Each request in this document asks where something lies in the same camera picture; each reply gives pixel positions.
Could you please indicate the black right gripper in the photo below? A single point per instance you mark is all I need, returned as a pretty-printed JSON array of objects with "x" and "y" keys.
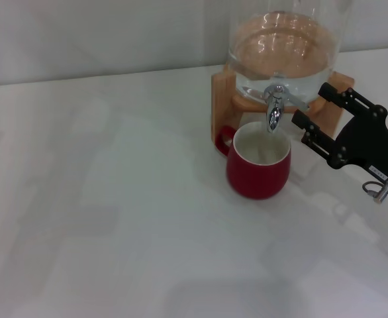
[{"x": 372, "y": 142}]

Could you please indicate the chrome faucet tap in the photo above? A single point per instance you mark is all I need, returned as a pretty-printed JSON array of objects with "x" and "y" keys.
[{"x": 274, "y": 114}]

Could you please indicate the red ceramic cup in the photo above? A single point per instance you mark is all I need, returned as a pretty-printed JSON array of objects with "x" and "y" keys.
[{"x": 257, "y": 180}]

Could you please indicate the metal plug on right gripper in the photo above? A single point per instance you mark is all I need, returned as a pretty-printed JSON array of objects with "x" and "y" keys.
[{"x": 382, "y": 190}]

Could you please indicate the glass water dispenser jar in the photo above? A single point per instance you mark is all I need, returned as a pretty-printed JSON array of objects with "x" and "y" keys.
[{"x": 280, "y": 43}]

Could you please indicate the wooden dispenser stand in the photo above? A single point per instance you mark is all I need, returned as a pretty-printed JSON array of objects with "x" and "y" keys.
[{"x": 222, "y": 102}]

